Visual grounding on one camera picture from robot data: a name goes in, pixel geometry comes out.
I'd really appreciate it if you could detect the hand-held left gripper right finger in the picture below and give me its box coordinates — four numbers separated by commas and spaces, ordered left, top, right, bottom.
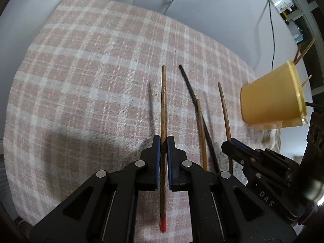
166, 135, 296, 243

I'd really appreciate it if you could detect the grey window frame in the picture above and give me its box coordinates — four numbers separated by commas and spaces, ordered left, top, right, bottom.
286, 0, 324, 95

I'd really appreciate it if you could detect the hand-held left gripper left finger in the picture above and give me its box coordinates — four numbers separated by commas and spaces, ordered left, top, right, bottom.
29, 135, 162, 243

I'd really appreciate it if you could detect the pink checkered tablecloth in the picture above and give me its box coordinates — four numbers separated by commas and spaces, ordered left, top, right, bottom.
4, 0, 282, 233

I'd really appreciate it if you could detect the brown chopstick with red tip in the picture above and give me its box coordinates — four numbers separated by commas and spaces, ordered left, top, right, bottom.
159, 65, 169, 233

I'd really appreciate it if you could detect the yellow plastic cup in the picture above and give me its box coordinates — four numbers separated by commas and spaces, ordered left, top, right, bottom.
240, 61, 308, 128

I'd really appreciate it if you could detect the black cable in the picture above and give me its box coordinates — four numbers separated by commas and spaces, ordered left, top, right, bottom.
249, 0, 277, 69

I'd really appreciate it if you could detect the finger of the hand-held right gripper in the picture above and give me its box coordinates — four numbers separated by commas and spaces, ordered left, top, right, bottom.
221, 139, 305, 224

